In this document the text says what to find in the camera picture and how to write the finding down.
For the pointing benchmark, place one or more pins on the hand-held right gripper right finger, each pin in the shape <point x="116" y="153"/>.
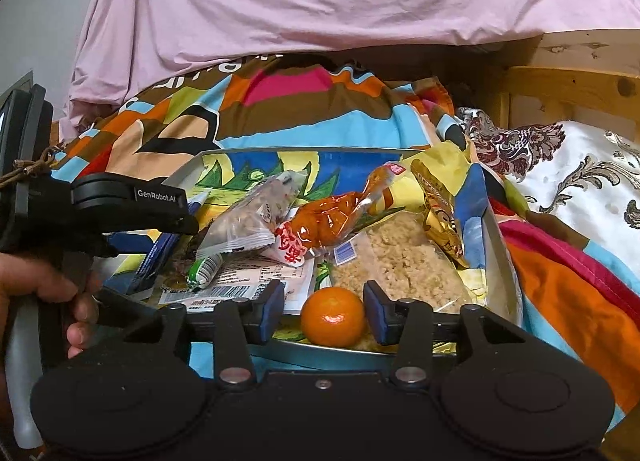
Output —
<point x="380" y="313"/>

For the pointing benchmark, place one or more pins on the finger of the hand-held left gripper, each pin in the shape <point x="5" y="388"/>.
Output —
<point x="125" y="303"/>
<point x="135" y="206"/>

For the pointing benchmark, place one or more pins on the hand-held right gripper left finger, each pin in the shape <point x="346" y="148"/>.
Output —
<point x="270" y="313"/>

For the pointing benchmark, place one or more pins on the white and green packet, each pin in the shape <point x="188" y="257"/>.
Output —
<point x="250" y="281"/>

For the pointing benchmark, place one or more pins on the tangerine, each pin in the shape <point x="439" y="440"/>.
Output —
<point x="332" y="316"/>

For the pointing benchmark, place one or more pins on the blue white toothpaste tube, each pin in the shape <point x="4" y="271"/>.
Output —
<point x="160" y="256"/>

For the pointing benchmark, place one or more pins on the clear rice cracker packet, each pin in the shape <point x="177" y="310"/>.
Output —
<point x="400" y="261"/>

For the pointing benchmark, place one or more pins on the green sausage stick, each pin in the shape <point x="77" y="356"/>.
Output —
<point x="202" y="271"/>

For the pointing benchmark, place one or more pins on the large clear nut brittle packet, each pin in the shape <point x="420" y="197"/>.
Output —
<point x="245" y="221"/>

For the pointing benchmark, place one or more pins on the orange chicken snack packet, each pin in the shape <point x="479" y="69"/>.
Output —
<point x="330" y="221"/>

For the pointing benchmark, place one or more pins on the gold foil snack packet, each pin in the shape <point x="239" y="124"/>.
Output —
<point x="442" y="216"/>

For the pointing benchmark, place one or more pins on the dinosaur print metal tray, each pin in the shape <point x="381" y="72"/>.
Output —
<point x="350" y="171"/>

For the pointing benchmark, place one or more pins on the person's left hand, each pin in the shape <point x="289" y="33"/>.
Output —
<point x="35" y="276"/>

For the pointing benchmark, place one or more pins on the colourful printed blanket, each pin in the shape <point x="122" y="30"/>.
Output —
<point x="320" y="101"/>

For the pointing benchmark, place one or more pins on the pink bed sheet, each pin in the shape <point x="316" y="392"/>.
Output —
<point x="300" y="1"/>

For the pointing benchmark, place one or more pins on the wooden bed frame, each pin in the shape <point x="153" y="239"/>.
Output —
<point x="575" y="86"/>

